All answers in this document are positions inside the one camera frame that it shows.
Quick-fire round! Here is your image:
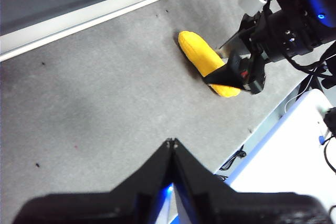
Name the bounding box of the black cable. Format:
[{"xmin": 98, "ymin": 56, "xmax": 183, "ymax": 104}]
[
  {"xmin": 287, "ymin": 47, "xmax": 336, "ymax": 91},
  {"xmin": 322, "ymin": 107, "xmax": 336, "ymax": 175},
  {"xmin": 219, "ymin": 144, "xmax": 247, "ymax": 172}
]

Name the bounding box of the glass oven door with handle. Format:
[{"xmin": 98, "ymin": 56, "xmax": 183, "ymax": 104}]
[{"xmin": 0, "ymin": 0, "xmax": 198, "ymax": 62}]

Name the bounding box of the yellow corn cob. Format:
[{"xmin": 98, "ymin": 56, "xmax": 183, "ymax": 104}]
[{"xmin": 177, "ymin": 30, "xmax": 242, "ymax": 98}]

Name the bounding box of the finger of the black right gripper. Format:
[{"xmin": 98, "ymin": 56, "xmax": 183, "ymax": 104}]
[
  {"xmin": 203, "ymin": 50, "xmax": 250, "ymax": 90},
  {"xmin": 217, "ymin": 30, "xmax": 251, "ymax": 52}
]

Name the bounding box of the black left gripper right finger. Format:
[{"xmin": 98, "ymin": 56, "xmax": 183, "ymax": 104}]
[{"xmin": 172, "ymin": 137, "xmax": 332, "ymax": 224}]

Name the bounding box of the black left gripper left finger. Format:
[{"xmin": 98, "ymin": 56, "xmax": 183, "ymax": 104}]
[{"xmin": 12, "ymin": 137, "xmax": 174, "ymax": 224}]

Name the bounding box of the white blue-edged robot cart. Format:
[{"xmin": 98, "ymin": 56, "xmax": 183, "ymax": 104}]
[{"xmin": 215, "ymin": 89, "xmax": 336, "ymax": 224}]

